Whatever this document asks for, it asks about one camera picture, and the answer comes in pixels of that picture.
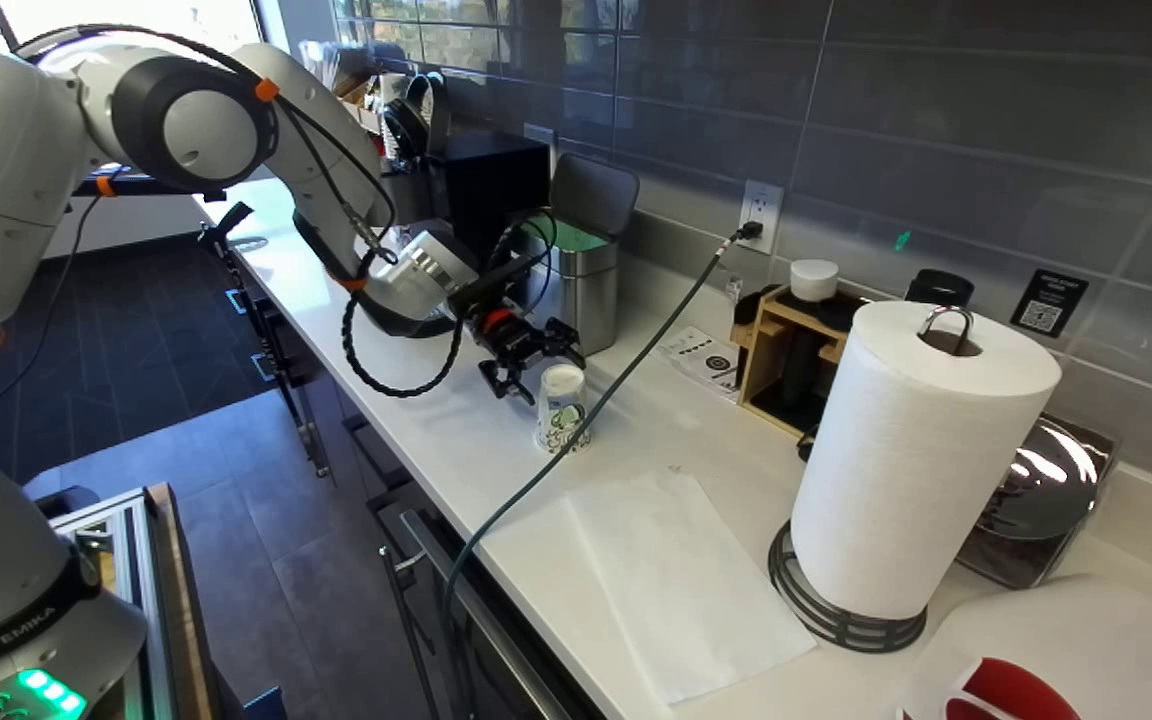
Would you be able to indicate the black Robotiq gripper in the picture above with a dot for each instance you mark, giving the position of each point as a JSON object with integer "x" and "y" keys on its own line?
{"x": 516, "y": 332}

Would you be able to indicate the patterned paper coffee cup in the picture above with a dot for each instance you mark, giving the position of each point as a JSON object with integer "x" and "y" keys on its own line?
{"x": 562, "y": 412}

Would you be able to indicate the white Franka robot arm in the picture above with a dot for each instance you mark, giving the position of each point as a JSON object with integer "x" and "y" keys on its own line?
{"x": 19, "y": 145}

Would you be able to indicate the stainless steel lidded bin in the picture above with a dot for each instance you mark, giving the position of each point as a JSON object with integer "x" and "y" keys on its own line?
{"x": 599, "y": 303}

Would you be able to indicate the small printed card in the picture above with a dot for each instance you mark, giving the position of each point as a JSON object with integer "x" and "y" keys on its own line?
{"x": 707, "y": 363}

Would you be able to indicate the black appliance with screen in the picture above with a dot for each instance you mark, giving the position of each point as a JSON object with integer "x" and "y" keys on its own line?
{"x": 499, "y": 187}

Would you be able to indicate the wooden countertop organizer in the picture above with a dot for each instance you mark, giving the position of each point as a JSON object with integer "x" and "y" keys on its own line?
{"x": 770, "y": 332}

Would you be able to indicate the dark counter cabinet front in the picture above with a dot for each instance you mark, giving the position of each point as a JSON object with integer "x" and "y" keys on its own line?
{"x": 376, "y": 535}

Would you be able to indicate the white jar lid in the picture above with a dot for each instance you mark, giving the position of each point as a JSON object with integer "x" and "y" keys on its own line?
{"x": 815, "y": 283}

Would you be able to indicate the white paper towel roll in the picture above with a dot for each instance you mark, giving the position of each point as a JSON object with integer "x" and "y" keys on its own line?
{"x": 911, "y": 466}

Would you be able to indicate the wooden board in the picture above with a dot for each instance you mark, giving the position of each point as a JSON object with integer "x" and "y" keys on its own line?
{"x": 183, "y": 612}

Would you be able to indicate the black pole with orange clamps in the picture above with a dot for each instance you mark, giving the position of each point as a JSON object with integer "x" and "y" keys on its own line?
{"x": 95, "y": 187}

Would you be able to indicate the black QR code sign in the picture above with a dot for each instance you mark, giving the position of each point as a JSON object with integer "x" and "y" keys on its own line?
{"x": 1047, "y": 303}

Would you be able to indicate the red and white object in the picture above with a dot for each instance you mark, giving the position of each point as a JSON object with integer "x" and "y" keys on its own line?
{"x": 1002, "y": 690}

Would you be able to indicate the white wall outlet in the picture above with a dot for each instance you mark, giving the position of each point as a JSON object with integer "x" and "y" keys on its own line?
{"x": 762, "y": 203}

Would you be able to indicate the aluminium profile frame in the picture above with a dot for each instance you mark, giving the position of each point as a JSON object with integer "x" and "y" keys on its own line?
{"x": 123, "y": 535}

